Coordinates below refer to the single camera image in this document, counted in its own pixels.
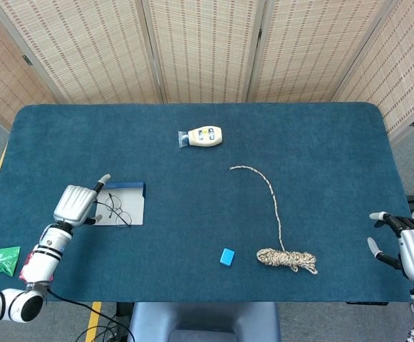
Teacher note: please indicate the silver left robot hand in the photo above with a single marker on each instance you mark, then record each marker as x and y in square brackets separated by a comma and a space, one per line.
[75, 204]

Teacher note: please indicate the dark-framed eyeglasses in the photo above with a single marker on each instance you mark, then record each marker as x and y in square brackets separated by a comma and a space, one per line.
[124, 218]

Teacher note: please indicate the blue glasses case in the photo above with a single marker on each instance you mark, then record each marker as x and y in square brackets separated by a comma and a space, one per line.
[132, 203]

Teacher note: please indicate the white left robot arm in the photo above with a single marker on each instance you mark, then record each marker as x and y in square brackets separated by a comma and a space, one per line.
[46, 260]

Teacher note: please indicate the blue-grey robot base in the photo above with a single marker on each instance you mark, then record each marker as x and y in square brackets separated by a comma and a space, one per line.
[206, 320]

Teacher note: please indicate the red drink pouch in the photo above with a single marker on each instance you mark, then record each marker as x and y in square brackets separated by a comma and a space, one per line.
[22, 275]

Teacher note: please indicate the green snack packet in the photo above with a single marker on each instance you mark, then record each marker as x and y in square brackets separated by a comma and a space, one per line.
[1, 261]

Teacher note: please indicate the black table leg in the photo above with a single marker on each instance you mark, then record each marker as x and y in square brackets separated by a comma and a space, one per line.
[123, 309]

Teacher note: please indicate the white mayonnaise squeeze bottle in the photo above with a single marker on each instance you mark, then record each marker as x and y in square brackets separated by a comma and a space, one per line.
[208, 137]

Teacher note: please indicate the blue and white block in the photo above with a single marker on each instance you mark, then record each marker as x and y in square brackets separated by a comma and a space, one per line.
[227, 256]

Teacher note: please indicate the woven bamboo folding screen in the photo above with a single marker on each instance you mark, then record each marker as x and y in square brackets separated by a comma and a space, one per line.
[203, 50]

